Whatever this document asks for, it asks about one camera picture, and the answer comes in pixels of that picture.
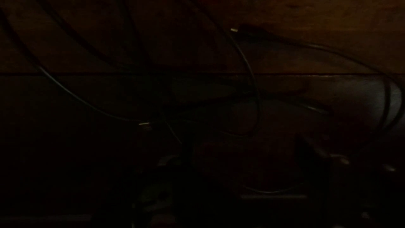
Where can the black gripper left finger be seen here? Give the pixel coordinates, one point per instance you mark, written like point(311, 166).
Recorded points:
point(164, 194)

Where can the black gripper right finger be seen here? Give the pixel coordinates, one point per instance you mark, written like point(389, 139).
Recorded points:
point(314, 182)

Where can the dark wooden secretary desk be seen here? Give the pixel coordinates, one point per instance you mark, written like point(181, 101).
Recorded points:
point(329, 38)

